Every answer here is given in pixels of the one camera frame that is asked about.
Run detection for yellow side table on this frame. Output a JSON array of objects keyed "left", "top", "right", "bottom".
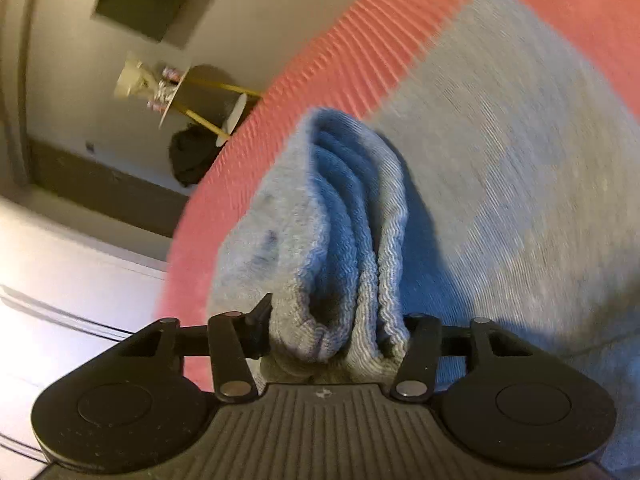
[{"left": 150, "top": 60, "right": 264, "bottom": 149}]

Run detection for black bag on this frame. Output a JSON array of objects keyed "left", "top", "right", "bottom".
[{"left": 167, "top": 127, "right": 228, "bottom": 189}]

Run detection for silver wrapped bouquet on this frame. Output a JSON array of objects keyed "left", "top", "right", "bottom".
[{"left": 113, "top": 59, "right": 184, "bottom": 107}]

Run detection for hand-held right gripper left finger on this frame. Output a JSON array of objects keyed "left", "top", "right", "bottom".
[{"left": 119, "top": 293, "right": 274, "bottom": 404}]

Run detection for dark wooden door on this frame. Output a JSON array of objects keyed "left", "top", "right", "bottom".
[{"left": 27, "top": 137, "right": 193, "bottom": 239}]

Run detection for grey-blue sweat pants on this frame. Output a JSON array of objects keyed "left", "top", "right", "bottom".
[{"left": 207, "top": 0, "right": 640, "bottom": 480}]

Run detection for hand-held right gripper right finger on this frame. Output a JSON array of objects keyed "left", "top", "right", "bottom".
[{"left": 389, "top": 313, "right": 532, "bottom": 404}]

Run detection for red ribbed bedspread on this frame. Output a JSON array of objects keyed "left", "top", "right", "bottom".
[{"left": 155, "top": 0, "right": 640, "bottom": 393}]

